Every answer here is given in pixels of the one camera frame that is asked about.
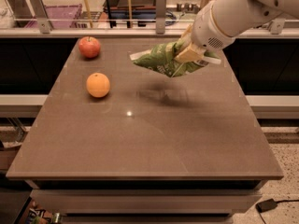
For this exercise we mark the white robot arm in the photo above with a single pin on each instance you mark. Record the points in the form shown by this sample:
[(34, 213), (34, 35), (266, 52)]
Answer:
[(218, 24)]

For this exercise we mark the green jalapeno chip bag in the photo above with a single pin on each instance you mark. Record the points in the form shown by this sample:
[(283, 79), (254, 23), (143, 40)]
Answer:
[(161, 59)]

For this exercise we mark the grey right railing post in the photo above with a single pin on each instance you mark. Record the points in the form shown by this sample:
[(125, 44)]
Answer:
[(276, 26)]

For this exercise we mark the black power adapter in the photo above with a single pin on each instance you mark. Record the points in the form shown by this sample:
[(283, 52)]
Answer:
[(266, 205)]

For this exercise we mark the red apple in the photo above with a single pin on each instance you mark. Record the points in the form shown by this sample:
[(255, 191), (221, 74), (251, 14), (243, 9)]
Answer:
[(89, 47)]

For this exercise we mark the grey metal railing post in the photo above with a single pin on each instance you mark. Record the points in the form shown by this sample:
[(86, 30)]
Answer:
[(160, 16)]

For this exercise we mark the grey left railing post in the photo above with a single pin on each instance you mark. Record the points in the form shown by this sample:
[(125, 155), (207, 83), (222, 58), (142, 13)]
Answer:
[(41, 15)]

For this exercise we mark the orange fruit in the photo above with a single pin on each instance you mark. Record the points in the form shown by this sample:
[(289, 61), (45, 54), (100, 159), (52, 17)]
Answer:
[(98, 85)]

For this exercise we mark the purple plastic crate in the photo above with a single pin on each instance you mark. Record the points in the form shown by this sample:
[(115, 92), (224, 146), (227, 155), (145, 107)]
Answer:
[(63, 17)]

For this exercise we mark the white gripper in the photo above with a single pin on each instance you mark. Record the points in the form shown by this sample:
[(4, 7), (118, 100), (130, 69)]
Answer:
[(207, 32)]

